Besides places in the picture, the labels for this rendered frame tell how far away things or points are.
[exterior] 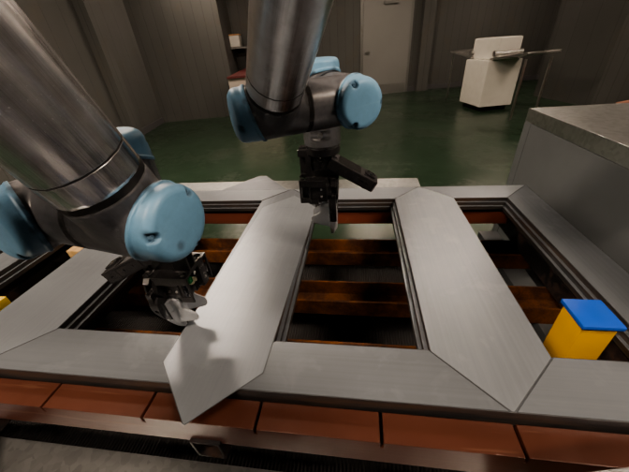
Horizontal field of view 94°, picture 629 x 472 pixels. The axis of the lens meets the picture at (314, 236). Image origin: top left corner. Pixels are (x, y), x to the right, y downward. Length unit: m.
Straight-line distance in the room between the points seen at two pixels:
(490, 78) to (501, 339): 6.26
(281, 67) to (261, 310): 0.43
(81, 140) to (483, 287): 0.65
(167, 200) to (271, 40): 0.18
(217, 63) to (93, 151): 7.60
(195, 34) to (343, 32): 3.62
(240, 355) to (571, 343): 0.55
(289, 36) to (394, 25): 9.03
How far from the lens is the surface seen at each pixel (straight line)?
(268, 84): 0.37
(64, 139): 0.26
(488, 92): 6.74
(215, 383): 0.54
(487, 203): 1.06
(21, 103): 0.25
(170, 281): 0.52
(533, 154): 1.24
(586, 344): 0.68
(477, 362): 0.56
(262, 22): 0.33
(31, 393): 0.74
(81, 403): 0.66
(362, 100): 0.47
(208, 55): 7.88
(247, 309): 0.62
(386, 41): 9.28
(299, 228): 0.84
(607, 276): 0.84
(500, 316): 0.64
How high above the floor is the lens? 1.28
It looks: 33 degrees down
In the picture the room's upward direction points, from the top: 5 degrees counter-clockwise
